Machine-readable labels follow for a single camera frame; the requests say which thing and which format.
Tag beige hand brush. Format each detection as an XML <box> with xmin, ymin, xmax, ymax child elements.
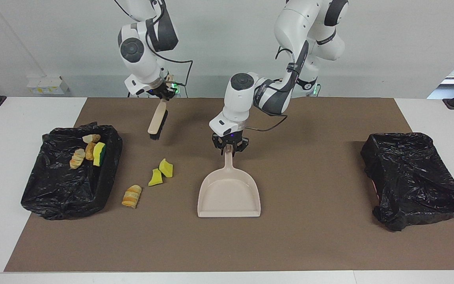
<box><xmin>147</xmin><ymin>75</ymin><xmax>174</xmax><ymax>141</ymax></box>

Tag beige plastic dustpan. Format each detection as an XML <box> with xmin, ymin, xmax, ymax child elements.
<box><xmin>197</xmin><ymin>145</ymin><xmax>261</xmax><ymax>218</ymax></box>

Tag yellow sponge piece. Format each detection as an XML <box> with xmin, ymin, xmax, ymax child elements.
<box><xmin>148</xmin><ymin>168</ymin><xmax>164</xmax><ymax>187</ymax></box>
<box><xmin>159</xmin><ymin>158</ymin><xmax>174</xmax><ymax>178</ymax></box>

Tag yellow green scouring sponge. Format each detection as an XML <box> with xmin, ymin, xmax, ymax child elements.
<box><xmin>93</xmin><ymin>142</ymin><xmax>106</xmax><ymax>167</ymax></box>

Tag pale flaky pastry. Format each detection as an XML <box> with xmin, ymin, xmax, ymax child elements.
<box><xmin>69</xmin><ymin>148</ymin><xmax>86</xmax><ymax>170</ymax></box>

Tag black plastic bag lined bin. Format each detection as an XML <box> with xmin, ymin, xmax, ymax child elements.
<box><xmin>361</xmin><ymin>132</ymin><xmax>454</xmax><ymax>232</ymax></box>
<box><xmin>21</xmin><ymin>121</ymin><xmax>123</xmax><ymax>220</ymax></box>

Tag brown table mat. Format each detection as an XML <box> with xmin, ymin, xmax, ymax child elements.
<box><xmin>4</xmin><ymin>97</ymin><xmax>454</xmax><ymax>273</ymax></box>

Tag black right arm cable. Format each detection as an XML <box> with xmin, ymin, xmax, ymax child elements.
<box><xmin>148</xmin><ymin>0</ymin><xmax>194</xmax><ymax>97</ymax></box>

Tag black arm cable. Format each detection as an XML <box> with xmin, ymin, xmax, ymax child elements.
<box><xmin>246</xmin><ymin>47</ymin><xmax>310</xmax><ymax>132</ymax></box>
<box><xmin>148</xmin><ymin>0</ymin><xmax>194</xmax><ymax>97</ymax></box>

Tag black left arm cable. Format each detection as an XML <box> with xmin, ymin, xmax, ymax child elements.
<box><xmin>246</xmin><ymin>47</ymin><xmax>310</xmax><ymax>132</ymax></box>

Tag white wall socket boxes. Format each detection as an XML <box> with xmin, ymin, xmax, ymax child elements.
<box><xmin>27</xmin><ymin>76</ymin><xmax>70</xmax><ymax>94</ymax></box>

